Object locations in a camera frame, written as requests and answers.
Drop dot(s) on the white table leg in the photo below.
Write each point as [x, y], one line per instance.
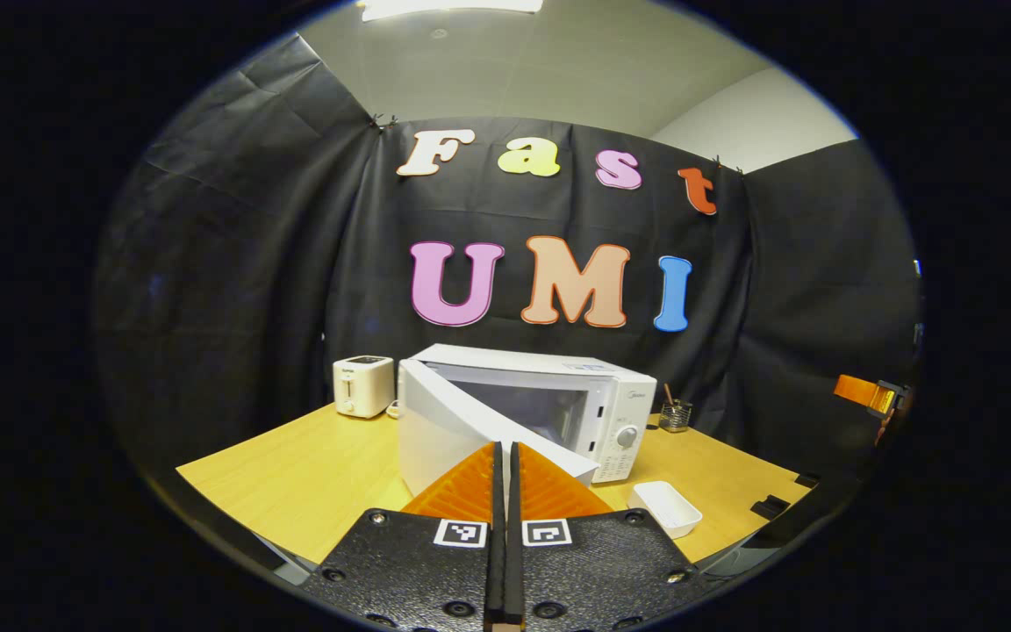
[295, 572]

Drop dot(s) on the small white compartment dish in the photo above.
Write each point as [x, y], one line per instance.
[393, 410]

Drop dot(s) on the white toaster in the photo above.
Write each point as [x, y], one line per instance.
[363, 386]

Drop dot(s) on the white rectangular dish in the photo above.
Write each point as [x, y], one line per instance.
[665, 509]

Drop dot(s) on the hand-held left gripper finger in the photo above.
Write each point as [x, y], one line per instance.
[497, 562]
[514, 562]

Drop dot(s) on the white microwave oven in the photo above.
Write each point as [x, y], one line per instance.
[444, 430]

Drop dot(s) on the black backdrop cloth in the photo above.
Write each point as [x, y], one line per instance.
[233, 263]

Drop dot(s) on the ceiling light panel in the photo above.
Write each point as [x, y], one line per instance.
[448, 7]

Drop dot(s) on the small black block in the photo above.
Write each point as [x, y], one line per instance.
[770, 507]
[807, 480]

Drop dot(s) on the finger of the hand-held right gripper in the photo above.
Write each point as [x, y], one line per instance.
[856, 392]

